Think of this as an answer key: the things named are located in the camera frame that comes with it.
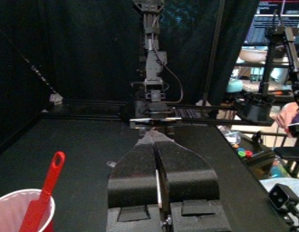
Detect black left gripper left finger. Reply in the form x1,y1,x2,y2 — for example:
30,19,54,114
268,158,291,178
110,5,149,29
106,130,162,232

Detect white clamp with rod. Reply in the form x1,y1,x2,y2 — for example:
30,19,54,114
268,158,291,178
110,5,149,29
17,51,65,106

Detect small black camera box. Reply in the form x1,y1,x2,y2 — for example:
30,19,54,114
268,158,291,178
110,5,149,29
266,183,299,226

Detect coloured round toy pieces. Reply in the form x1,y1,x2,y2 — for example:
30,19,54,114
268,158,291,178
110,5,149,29
230,145,254,160

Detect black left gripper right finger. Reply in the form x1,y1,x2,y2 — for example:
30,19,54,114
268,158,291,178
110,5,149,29
153,130,233,232

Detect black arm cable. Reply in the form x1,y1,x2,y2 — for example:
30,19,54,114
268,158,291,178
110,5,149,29
152,48,185,104

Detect black cloth backdrop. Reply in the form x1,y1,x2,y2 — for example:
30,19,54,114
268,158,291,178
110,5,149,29
0,0,261,121

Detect person's hand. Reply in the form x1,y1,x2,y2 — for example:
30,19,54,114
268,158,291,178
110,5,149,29
274,101,299,134

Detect red plastic spatula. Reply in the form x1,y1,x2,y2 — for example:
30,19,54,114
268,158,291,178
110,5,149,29
18,150,68,232

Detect black frame rail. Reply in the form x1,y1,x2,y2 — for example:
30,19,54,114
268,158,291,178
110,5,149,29
38,101,276,126

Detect black frame post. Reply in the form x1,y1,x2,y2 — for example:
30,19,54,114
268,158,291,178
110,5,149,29
200,0,226,107

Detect red plastic cup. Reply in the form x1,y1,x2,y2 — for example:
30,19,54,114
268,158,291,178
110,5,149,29
0,188,57,232

